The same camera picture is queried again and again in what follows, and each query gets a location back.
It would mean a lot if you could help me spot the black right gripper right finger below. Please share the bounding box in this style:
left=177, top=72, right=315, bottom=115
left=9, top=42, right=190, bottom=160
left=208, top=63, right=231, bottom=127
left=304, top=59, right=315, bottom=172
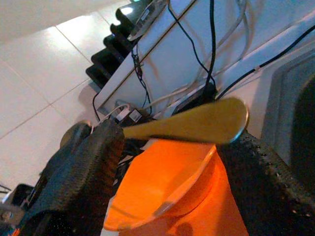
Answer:
left=216, top=131, right=315, bottom=236

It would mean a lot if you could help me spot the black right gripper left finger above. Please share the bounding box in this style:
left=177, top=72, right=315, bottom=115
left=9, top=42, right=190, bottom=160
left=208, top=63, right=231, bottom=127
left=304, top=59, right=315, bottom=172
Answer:
left=18, top=119, right=126, bottom=236

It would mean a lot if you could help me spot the orange plastic bowl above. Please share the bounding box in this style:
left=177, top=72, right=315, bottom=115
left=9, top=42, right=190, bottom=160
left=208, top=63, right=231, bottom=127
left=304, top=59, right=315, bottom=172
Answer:
left=103, top=138, right=250, bottom=236

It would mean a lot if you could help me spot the metal spoon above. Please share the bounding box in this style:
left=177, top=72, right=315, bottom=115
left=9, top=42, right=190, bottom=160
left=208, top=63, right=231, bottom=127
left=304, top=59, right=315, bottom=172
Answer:
left=122, top=96, right=250, bottom=145

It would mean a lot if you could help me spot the black power strip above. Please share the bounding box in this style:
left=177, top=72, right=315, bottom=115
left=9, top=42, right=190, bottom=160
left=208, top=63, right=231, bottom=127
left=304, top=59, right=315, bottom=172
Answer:
left=108, top=103, right=153, bottom=126

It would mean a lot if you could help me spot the stainless steel sink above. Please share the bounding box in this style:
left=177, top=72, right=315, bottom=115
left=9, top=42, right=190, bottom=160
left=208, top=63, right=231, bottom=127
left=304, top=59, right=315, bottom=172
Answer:
left=261, top=52, right=315, bottom=195

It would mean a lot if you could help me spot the black power adapter brick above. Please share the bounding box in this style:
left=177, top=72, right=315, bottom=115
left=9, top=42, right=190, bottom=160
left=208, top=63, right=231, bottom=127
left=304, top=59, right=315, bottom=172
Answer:
left=172, top=82, right=219, bottom=115

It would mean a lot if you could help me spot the black cable with white clip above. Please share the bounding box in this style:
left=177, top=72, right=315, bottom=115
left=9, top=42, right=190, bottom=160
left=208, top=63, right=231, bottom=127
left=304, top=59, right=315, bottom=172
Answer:
left=216, top=24, right=315, bottom=100

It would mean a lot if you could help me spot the thick black cable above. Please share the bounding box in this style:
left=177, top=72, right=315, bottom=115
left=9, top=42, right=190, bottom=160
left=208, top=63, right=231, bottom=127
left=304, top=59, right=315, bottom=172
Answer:
left=200, top=0, right=218, bottom=103

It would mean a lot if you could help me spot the thin black cable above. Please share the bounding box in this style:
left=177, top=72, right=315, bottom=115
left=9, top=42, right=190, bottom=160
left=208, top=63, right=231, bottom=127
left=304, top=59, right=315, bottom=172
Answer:
left=167, top=1, right=214, bottom=74

